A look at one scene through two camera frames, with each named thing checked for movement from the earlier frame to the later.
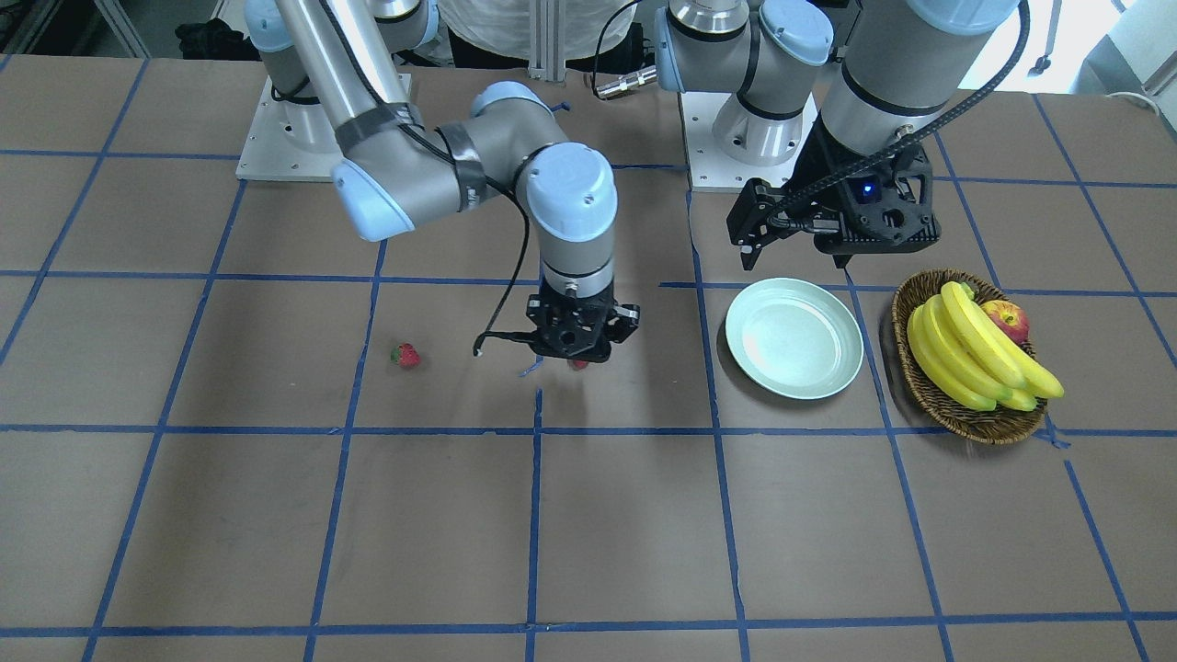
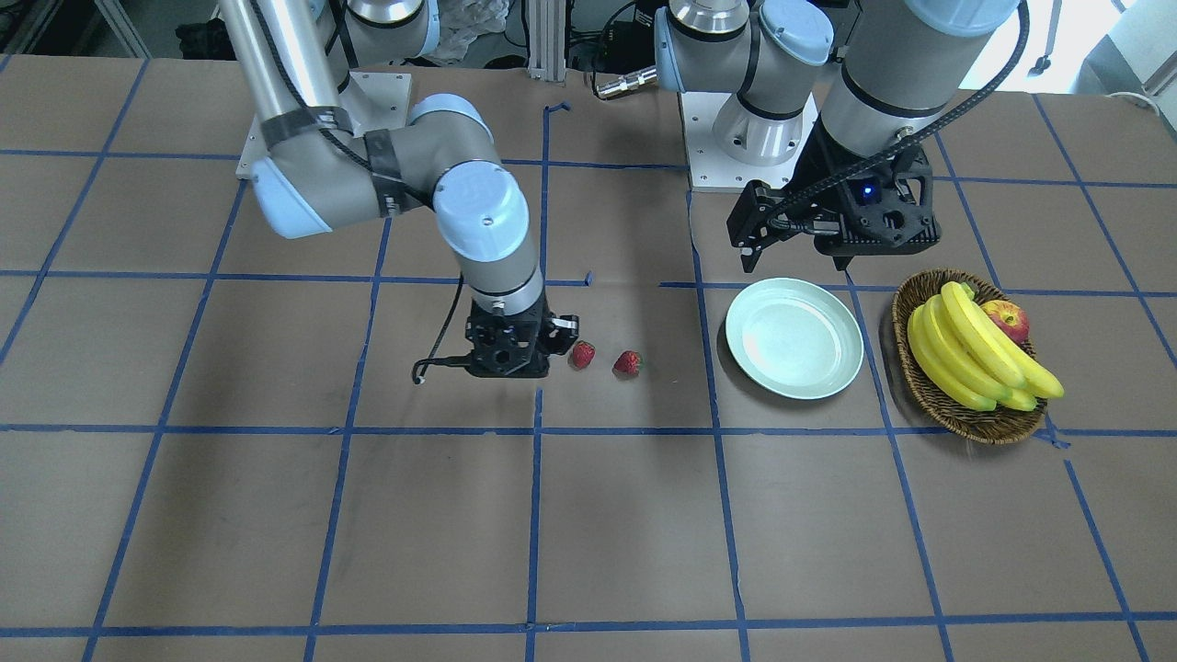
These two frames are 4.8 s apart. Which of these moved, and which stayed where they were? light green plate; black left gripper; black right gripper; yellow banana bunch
Moved: black right gripper
Stayed: black left gripper; light green plate; yellow banana bunch
